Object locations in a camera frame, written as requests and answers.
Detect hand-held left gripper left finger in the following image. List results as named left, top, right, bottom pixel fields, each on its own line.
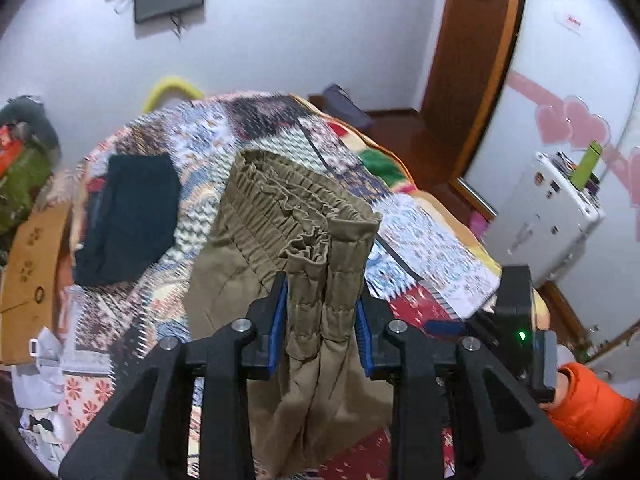
left=57, top=270, right=291, bottom=480

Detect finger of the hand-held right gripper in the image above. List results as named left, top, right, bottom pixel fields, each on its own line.
left=425, top=321, right=473, bottom=339

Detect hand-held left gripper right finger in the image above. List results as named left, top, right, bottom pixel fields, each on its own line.
left=354, top=295, right=583, bottom=480

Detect olive green pants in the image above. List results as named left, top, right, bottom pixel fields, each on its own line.
left=182, top=149, right=396, bottom=478

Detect dark navy pants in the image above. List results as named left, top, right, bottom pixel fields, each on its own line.
left=72, top=154, right=182, bottom=286

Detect white appliance with stickers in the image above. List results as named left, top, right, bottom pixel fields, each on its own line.
left=487, top=151, right=606, bottom=286

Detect patchwork printed bedspread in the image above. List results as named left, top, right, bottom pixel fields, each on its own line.
left=10, top=91, right=503, bottom=480

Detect lime green tube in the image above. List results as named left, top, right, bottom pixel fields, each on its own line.
left=570, top=141, right=606, bottom=192

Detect grey backpack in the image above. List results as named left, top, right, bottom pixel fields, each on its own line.
left=320, top=84, right=373, bottom=131

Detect white sliding door pink decor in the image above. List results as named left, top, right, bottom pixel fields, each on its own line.
left=450, top=0, right=640, bottom=366

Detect white cloth bag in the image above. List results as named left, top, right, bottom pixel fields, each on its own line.
left=10, top=327, right=76, bottom=446

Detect brown cardboard sheet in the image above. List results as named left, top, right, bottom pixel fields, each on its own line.
left=0, top=202, right=73, bottom=366

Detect grey neck pillow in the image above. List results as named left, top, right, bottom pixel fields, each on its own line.
left=0, top=95, right=61, bottom=161

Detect yellow foam ring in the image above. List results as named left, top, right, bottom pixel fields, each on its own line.
left=142, top=76, right=206, bottom=113

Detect black monitor cable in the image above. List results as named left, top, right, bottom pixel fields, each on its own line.
left=167, top=10, right=187, bottom=41

